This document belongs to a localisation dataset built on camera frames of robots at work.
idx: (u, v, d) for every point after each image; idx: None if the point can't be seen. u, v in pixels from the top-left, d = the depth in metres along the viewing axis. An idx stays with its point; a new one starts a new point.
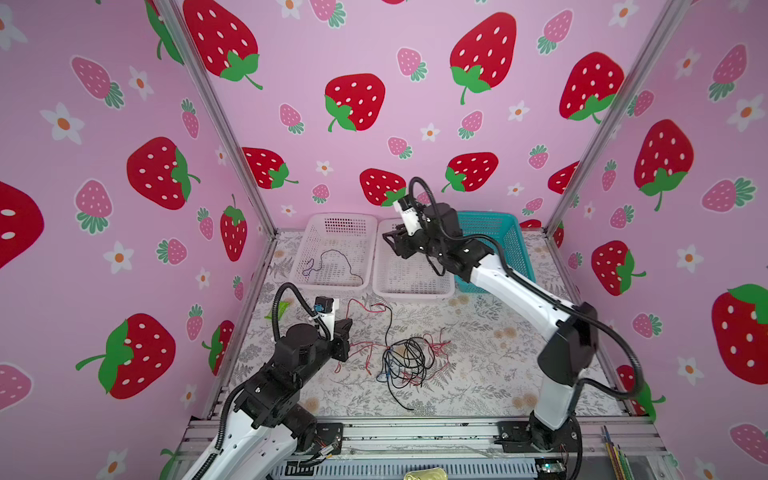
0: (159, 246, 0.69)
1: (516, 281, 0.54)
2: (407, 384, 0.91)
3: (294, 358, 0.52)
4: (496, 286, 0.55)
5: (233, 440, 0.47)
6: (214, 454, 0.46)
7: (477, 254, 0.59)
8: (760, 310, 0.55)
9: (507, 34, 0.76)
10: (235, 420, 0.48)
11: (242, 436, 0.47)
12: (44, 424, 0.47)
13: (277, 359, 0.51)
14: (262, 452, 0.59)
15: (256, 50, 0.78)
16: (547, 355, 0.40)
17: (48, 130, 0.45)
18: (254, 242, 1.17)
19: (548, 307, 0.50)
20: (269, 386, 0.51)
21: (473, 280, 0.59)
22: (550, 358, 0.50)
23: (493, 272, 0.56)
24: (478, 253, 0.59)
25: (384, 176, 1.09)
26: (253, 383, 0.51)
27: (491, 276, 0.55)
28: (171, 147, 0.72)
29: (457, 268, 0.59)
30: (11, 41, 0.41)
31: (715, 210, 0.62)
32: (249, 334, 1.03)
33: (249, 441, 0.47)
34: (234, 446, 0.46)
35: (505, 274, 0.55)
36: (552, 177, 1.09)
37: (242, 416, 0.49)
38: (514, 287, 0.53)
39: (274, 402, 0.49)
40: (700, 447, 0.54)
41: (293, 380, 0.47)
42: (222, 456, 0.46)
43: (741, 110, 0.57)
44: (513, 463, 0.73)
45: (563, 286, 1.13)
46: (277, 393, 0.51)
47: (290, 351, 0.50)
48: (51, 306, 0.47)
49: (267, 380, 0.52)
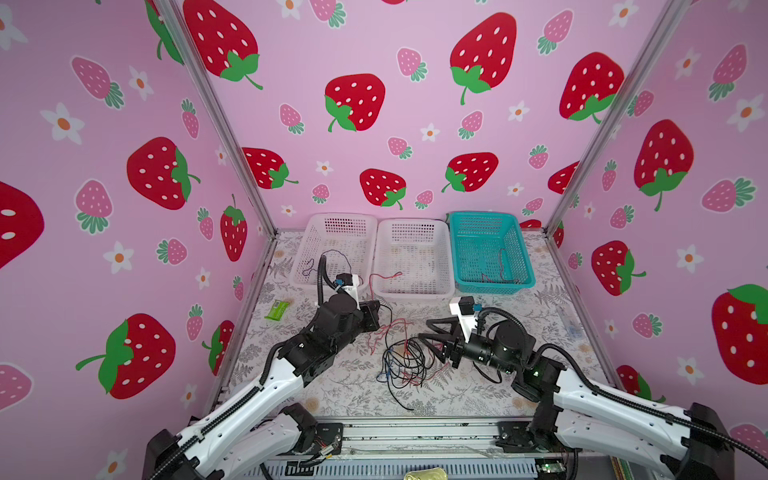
0: (159, 246, 0.69)
1: (606, 397, 0.50)
2: (408, 384, 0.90)
3: (334, 321, 0.55)
4: (588, 408, 0.51)
5: (275, 382, 0.49)
6: (256, 387, 0.48)
7: (551, 377, 0.55)
8: (759, 310, 0.55)
9: (507, 35, 0.76)
10: (278, 365, 0.52)
11: (283, 379, 0.50)
12: (44, 424, 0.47)
13: (318, 323, 0.56)
14: (271, 431, 0.60)
15: (256, 50, 0.78)
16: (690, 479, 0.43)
17: (47, 130, 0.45)
18: (254, 242, 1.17)
19: (660, 424, 0.45)
20: (310, 346, 0.55)
21: (560, 404, 0.54)
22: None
23: (578, 393, 0.52)
24: (552, 373, 0.56)
25: (384, 176, 1.09)
26: (296, 342, 0.55)
27: (578, 397, 0.51)
28: (171, 147, 0.72)
29: (533, 393, 0.55)
30: (11, 41, 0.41)
31: (715, 211, 0.62)
32: (249, 334, 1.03)
33: (287, 386, 0.50)
34: (275, 387, 0.49)
35: (592, 392, 0.51)
36: (552, 177, 1.09)
37: (284, 364, 0.52)
38: (607, 405, 0.49)
39: (313, 360, 0.53)
40: None
41: (331, 344, 0.57)
42: (262, 394, 0.48)
43: (741, 110, 0.57)
44: (513, 464, 0.73)
45: (563, 286, 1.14)
46: (316, 352, 0.54)
47: (333, 314, 0.53)
48: (50, 306, 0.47)
49: (308, 341, 0.56)
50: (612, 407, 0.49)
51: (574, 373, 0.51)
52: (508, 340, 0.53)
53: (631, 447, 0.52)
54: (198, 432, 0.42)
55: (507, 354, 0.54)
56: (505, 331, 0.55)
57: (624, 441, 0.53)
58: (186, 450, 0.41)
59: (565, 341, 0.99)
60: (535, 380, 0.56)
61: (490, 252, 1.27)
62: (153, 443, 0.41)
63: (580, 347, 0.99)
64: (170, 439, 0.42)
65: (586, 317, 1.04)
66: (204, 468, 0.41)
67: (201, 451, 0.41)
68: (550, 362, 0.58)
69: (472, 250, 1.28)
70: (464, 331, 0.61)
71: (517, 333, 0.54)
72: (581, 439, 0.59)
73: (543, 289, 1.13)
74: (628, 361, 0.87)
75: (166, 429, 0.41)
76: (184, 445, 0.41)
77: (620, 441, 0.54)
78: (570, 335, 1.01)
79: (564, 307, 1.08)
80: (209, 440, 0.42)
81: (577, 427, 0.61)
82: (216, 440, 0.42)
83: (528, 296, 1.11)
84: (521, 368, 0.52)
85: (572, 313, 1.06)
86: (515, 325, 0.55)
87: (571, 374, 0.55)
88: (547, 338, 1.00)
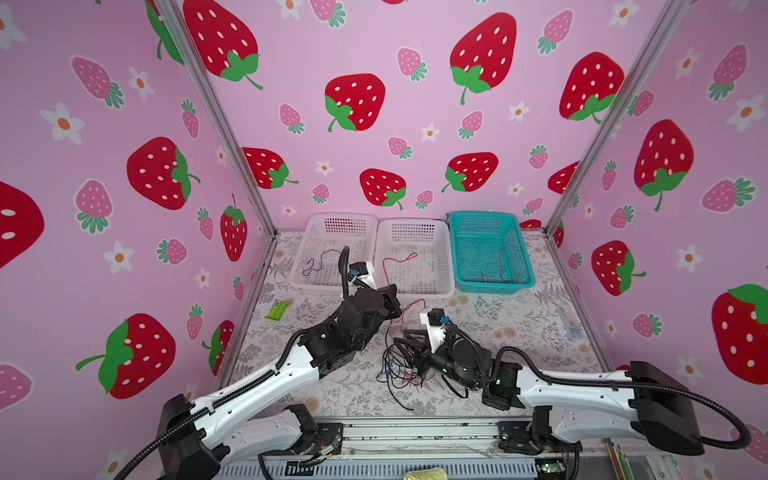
0: (159, 246, 0.69)
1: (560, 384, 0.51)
2: (407, 384, 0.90)
3: (357, 317, 0.52)
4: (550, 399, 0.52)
5: (291, 368, 0.48)
6: (271, 371, 0.47)
7: (512, 380, 0.57)
8: (759, 310, 0.55)
9: (507, 34, 0.76)
10: (296, 352, 0.50)
11: (300, 368, 0.48)
12: (45, 424, 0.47)
13: (341, 315, 0.52)
14: (276, 424, 0.60)
15: (256, 50, 0.78)
16: (659, 438, 0.43)
17: (47, 130, 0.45)
18: (254, 242, 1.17)
19: (609, 394, 0.46)
20: (331, 337, 0.54)
21: (527, 403, 0.55)
22: (665, 440, 0.43)
23: (536, 388, 0.53)
24: (512, 376, 0.57)
25: (384, 176, 1.09)
26: (318, 331, 0.54)
27: (537, 391, 0.53)
28: (171, 147, 0.72)
29: (504, 403, 0.56)
30: (11, 41, 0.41)
31: (715, 211, 0.62)
32: (249, 334, 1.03)
33: (302, 375, 0.48)
34: (290, 373, 0.48)
35: (547, 383, 0.53)
36: (552, 177, 1.09)
37: (303, 352, 0.51)
38: (561, 393, 0.50)
39: (331, 353, 0.51)
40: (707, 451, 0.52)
41: (350, 339, 0.53)
42: (276, 378, 0.47)
43: (741, 110, 0.57)
44: (513, 464, 0.73)
45: (563, 286, 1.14)
46: (335, 345, 0.52)
47: (356, 310, 0.50)
48: (49, 307, 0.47)
49: (330, 332, 0.55)
50: (567, 392, 0.50)
51: (530, 371, 0.56)
52: (464, 360, 0.54)
53: (608, 423, 0.53)
54: (209, 404, 0.43)
55: (469, 372, 0.55)
56: (460, 350, 0.55)
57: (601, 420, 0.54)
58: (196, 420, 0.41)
59: (565, 341, 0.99)
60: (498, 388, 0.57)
61: (490, 252, 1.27)
62: (168, 407, 0.42)
63: (581, 347, 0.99)
64: (184, 405, 0.43)
65: (586, 317, 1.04)
66: (209, 442, 0.41)
67: (210, 424, 0.41)
68: (508, 365, 0.59)
69: (472, 250, 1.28)
70: (431, 343, 0.63)
71: (472, 350, 0.55)
72: (574, 431, 0.59)
73: (543, 289, 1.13)
74: (628, 360, 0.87)
75: (183, 395, 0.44)
76: (195, 414, 0.42)
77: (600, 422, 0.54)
78: (570, 335, 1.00)
79: (564, 307, 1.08)
80: (218, 415, 0.42)
81: (566, 421, 0.61)
82: (225, 415, 0.42)
83: (528, 296, 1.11)
84: (483, 381, 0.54)
85: (572, 312, 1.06)
86: (468, 342, 0.56)
87: (528, 372, 0.56)
88: (547, 339, 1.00)
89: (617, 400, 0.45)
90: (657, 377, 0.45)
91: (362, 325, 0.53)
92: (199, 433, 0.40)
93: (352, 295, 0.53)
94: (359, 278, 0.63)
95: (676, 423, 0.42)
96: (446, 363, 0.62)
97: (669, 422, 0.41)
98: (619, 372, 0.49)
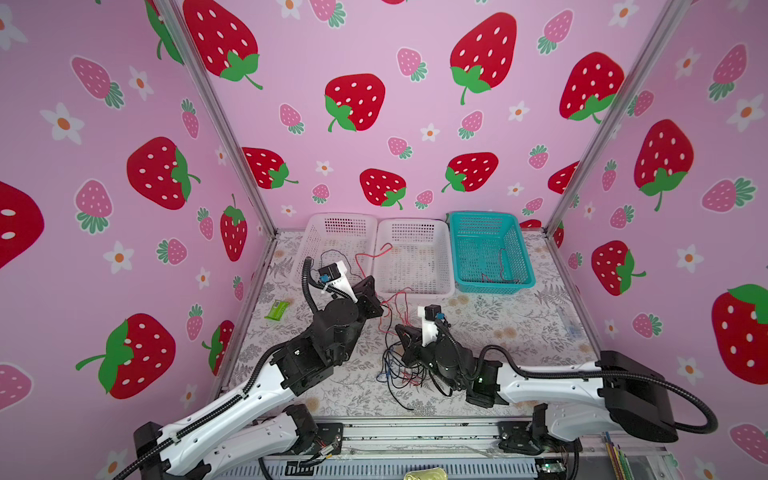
0: (159, 246, 0.69)
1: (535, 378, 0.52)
2: (407, 384, 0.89)
3: (327, 334, 0.47)
4: (527, 393, 0.53)
5: (260, 391, 0.46)
6: (240, 395, 0.45)
7: (493, 377, 0.58)
8: (759, 310, 0.55)
9: (507, 34, 0.76)
10: (267, 372, 0.48)
11: (269, 391, 0.46)
12: (44, 425, 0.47)
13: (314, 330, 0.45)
14: (268, 431, 0.60)
15: (256, 50, 0.78)
16: (633, 427, 0.44)
17: (48, 130, 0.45)
18: (253, 242, 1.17)
19: (581, 385, 0.47)
20: (306, 353, 0.50)
21: (510, 400, 0.56)
22: (639, 429, 0.43)
23: (515, 383, 0.55)
24: (493, 373, 0.59)
25: (384, 176, 1.09)
26: (293, 347, 0.51)
27: (516, 387, 0.54)
28: (171, 146, 0.72)
29: (487, 400, 0.58)
30: (11, 41, 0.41)
31: (715, 210, 0.62)
32: (249, 334, 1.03)
33: (272, 397, 0.46)
34: (259, 396, 0.46)
35: (525, 378, 0.54)
36: (552, 177, 1.09)
37: (275, 372, 0.48)
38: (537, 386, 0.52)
39: (305, 371, 0.48)
40: (712, 452, 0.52)
41: (326, 356, 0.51)
42: (245, 402, 0.45)
43: (740, 110, 0.57)
44: (513, 464, 0.73)
45: (563, 286, 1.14)
46: (310, 362, 0.49)
47: (326, 327, 0.46)
48: (46, 307, 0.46)
49: (306, 347, 0.52)
50: (542, 385, 0.51)
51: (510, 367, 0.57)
52: (446, 359, 0.56)
53: (591, 414, 0.53)
54: (173, 435, 0.42)
55: (451, 371, 0.56)
56: (441, 352, 0.57)
57: (585, 414, 0.55)
58: (161, 449, 0.41)
59: (565, 341, 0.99)
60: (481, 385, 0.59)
61: (490, 252, 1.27)
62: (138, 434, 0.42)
63: (580, 347, 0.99)
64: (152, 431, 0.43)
65: (586, 317, 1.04)
66: (179, 468, 0.41)
67: (175, 453, 0.40)
68: (490, 363, 0.61)
69: (472, 250, 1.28)
70: (424, 337, 0.66)
71: (454, 351, 0.57)
72: (569, 428, 0.58)
73: (543, 289, 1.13)
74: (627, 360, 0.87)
75: (151, 422, 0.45)
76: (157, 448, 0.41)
77: (587, 415, 0.54)
78: (570, 335, 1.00)
79: (563, 307, 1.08)
80: (184, 444, 0.41)
81: (559, 418, 0.61)
82: (190, 445, 0.41)
83: (528, 296, 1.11)
84: (466, 380, 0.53)
85: (572, 312, 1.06)
86: (450, 343, 0.58)
87: (508, 368, 0.57)
88: (547, 339, 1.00)
89: (587, 390, 0.46)
90: (626, 365, 0.46)
91: (336, 340, 0.49)
92: (164, 463, 0.40)
93: (322, 309, 0.48)
94: (332, 284, 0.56)
95: (646, 411, 0.42)
96: (432, 359, 0.64)
97: (636, 409, 0.42)
98: (590, 361, 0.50)
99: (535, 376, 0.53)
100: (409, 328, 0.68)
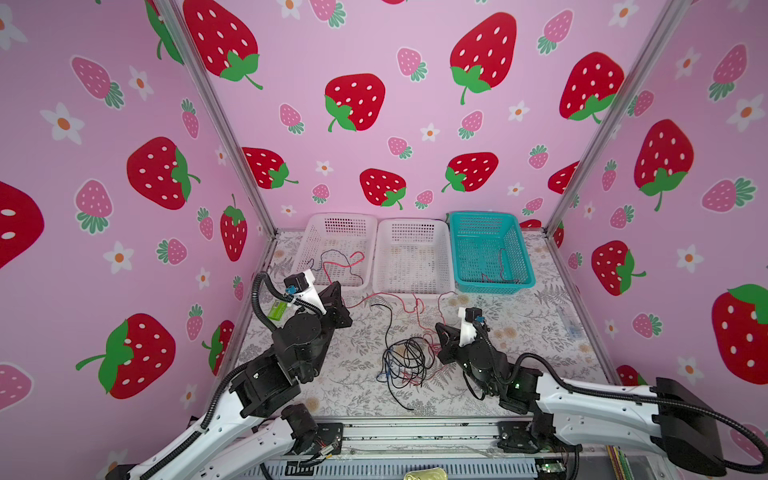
0: (159, 246, 0.69)
1: (580, 393, 0.52)
2: (407, 384, 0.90)
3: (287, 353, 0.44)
4: (563, 407, 0.53)
5: (220, 422, 0.44)
6: (198, 431, 0.44)
7: (531, 385, 0.58)
8: (760, 310, 0.55)
9: (507, 34, 0.76)
10: (226, 403, 0.45)
11: (229, 421, 0.44)
12: (44, 426, 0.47)
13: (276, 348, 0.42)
14: (260, 442, 0.59)
15: (256, 50, 0.78)
16: (681, 457, 0.43)
17: (48, 130, 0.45)
18: (253, 242, 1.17)
19: (632, 407, 0.47)
20: (269, 375, 0.47)
21: (546, 410, 0.56)
22: (688, 459, 0.43)
23: (556, 395, 0.54)
24: (531, 381, 0.58)
25: (384, 176, 1.09)
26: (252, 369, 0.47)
27: (556, 399, 0.54)
28: (171, 146, 0.72)
29: (523, 407, 0.57)
30: (11, 41, 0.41)
31: (715, 210, 0.62)
32: (248, 334, 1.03)
33: (233, 427, 0.44)
34: (219, 428, 0.44)
35: (568, 392, 0.53)
36: (552, 177, 1.09)
37: (233, 399, 0.45)
38: (580, 401, 0.51)
39: (266, 395, 0.45)
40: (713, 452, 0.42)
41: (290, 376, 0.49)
42: (206, 436, 0.43)
43: (741, 110, 0.57)
44: (513, 464, 0.73)
45: (563, 286, 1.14)
46: (273, 384, 0.46)
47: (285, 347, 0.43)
48: (46, 307, 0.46)
49: (269, 368, 0.48)
50: (587, 401, 0.51)
51: (550, 377, 0.57)
52: (480, 361, 0.57)
53: (623, 432, 0.53)
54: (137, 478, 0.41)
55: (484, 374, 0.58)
56: (475, 353, 0.58)
57: (616, 430, 0.54)
58: None
59: (565, 341, 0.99)
60: (517, 391, 0.58)
61: (490, 252, 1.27)
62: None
63: (581, 346, 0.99)
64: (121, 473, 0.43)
65: (586, 317, 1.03)
66: None
67: None
68: (528, 371, 0.60)
69: (472, 250, 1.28)
70: (461, 339, 0.67)
71: (488, 353, 0.57)
72: (579, 434, 0.59)
73: (543, 289, 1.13)
74: (627, 360, 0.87)
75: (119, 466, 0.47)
76: None
77: (612, 430, 0.54)
78: (570, 335, 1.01)
79: (564, 307, 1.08)
80: None
81: (573, 424, 0.61)
82: None
83: (528, 296, 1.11)
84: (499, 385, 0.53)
85: (572, 312, 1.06)
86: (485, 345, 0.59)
87: (548, 378, 0.57)
88: (547, 339, 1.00)
89: (638, 414, 0.46)
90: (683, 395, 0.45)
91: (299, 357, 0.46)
92: None
93: (282, 328, 0.45)
94: (299, 297, 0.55)
95: (699, 443, 0.42)
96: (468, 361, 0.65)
97: (690, 440, 0.41)
98: (642, 385, 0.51)
99: (580, 391, 0.52)
100: (448, 328, 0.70)
